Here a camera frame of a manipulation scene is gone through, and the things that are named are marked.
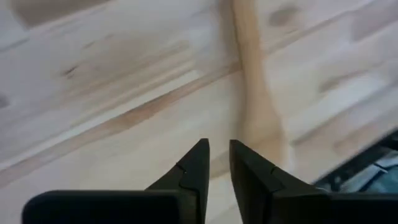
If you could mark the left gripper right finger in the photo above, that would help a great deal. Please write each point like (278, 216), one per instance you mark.
(295, 208)

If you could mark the black aluminium rig frame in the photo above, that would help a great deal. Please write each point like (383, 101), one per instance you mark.
(357, 165)

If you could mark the wooden spork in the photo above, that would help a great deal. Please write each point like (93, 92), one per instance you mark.
(252, 77)

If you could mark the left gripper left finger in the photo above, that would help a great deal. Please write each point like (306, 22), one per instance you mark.
(124, 208)

